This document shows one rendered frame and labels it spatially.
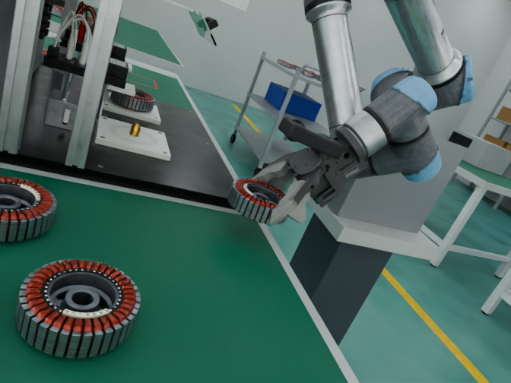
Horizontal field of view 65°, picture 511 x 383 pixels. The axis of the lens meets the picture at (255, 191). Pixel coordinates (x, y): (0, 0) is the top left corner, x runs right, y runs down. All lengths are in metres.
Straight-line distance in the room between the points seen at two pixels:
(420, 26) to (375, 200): 0.41
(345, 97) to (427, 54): 0.27
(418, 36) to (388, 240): 0.48
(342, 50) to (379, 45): 6.61
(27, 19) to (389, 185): 0.82
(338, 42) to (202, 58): 5.55
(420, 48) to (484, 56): 7.92
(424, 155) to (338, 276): 0.49
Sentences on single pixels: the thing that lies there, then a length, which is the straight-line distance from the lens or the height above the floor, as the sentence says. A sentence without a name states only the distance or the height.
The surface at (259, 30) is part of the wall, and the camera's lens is 6.51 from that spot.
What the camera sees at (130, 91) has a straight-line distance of 0.86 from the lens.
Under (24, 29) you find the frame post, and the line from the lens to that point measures 0.68.
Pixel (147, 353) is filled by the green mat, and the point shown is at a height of 0.75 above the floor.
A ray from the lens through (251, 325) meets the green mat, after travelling 0.52.
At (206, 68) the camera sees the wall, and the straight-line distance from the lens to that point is 6.39.
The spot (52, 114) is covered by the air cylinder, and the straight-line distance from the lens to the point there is 0.87.
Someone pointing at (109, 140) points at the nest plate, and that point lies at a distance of 0.85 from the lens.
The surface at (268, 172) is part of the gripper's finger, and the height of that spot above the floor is 0.85.
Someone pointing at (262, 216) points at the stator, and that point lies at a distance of 0.65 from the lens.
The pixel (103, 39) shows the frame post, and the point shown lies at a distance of 0.67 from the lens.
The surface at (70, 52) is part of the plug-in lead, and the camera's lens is 0.86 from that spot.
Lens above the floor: 1.07
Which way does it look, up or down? 20 degrees down
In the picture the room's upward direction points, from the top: 22 degrees clockwise
